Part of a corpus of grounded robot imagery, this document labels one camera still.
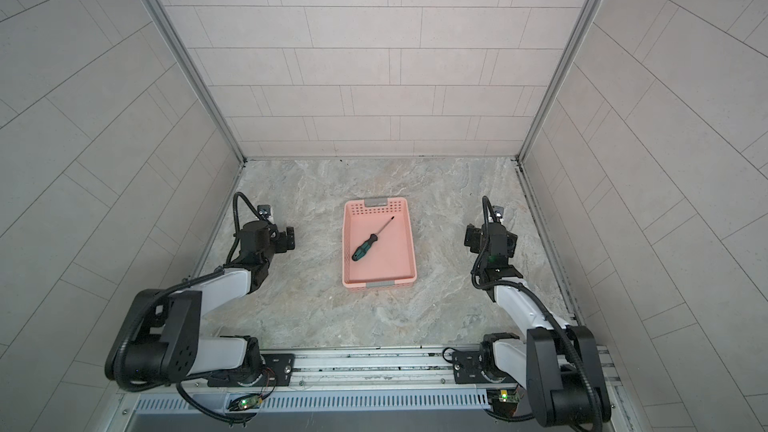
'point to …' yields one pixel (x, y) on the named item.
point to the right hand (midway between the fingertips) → (486, 225)
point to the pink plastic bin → (378, 247)
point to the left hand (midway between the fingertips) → (283, 221)
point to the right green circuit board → (503, 401)
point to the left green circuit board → (245, 402)
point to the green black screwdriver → (361, 249)
